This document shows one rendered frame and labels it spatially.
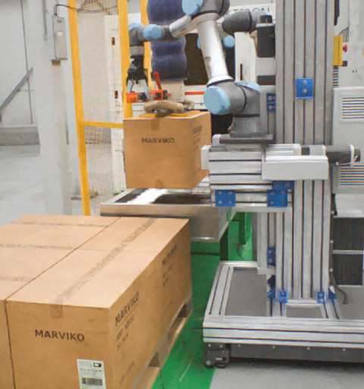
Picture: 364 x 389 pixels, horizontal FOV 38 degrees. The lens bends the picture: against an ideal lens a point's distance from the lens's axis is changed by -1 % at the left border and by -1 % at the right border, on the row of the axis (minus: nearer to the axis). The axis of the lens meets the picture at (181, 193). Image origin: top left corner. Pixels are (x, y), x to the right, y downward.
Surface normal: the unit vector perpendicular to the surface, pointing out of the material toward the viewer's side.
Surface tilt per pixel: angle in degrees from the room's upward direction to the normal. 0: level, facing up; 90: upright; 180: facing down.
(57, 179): 90
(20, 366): 90
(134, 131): 90
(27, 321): 90
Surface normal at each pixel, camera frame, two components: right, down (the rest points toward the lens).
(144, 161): -0.23, 0.21
